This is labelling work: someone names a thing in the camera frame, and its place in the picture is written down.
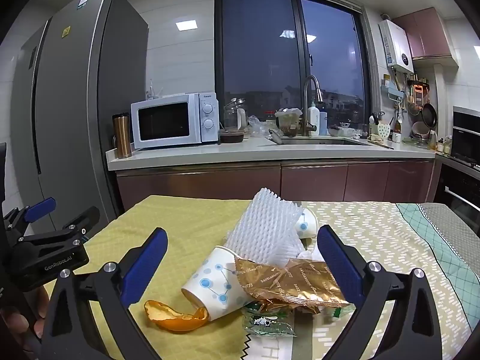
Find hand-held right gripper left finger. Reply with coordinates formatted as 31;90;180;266
41;228;169;360

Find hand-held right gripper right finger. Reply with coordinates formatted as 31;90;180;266
317;225;445;360

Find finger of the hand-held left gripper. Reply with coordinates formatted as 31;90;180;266
3;197;57;233
19;206;101;240

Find white tissue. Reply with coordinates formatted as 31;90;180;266
298;247;325;263

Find gold snack wrapper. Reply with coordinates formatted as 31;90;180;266
235;258;349;314

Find blue dotted paper cup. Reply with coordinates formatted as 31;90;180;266
181;245;252;322
294;208;319;239

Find orange peel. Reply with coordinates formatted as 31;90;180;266
144;300;209;333

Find white foam fruit net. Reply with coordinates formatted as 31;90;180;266
227;187;305;267

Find green candy wrapper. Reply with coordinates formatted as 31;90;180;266
242;302;297;337

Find person's left hand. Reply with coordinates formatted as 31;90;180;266
0;305;49;349

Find yellow patterned tablecloth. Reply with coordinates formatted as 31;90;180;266
43;194;480;360

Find maroon lower cabinets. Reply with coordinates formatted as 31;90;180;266
116;159;437;214

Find bronze travel tumbler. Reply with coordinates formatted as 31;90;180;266
112;112;133;159

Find grey refrigerator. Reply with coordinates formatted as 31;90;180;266
11;0;150;226

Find white kitchen countertop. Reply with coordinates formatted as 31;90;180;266
106;135;437;173

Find white microwave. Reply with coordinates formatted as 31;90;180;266
130;92;219;150

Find steel sink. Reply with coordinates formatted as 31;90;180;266
279;136;372;147

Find black built-in oven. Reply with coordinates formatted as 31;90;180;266
435;155;480;233

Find white soap bottle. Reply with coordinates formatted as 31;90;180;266
307;102;320;136

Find pot covered with plastic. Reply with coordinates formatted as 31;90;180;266
275;108;302;137

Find dark brown bowl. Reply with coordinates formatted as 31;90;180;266
218;128;245;144

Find stacked metal pots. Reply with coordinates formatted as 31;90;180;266
410;122;432;140

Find clear plastic bag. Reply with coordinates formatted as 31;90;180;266
245;115;276;137

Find glass jar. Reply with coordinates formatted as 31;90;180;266
224;98;248;133

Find black frying pan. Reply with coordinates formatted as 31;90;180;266
422;103;438;128

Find steel kitchen faucet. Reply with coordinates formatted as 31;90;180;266
302;75;324;136

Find black countertop oven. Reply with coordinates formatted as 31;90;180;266
450;107;480;167

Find orange hanging utensil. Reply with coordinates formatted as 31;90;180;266
407;80;430;115

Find white water heater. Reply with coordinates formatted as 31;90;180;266
379;19;415;74

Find dark kitchen window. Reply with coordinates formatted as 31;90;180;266
215;0;376;136

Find pink upper cabinet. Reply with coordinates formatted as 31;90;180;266
392;7;459;69

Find blue wall rack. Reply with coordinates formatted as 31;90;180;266
380;77;406;102

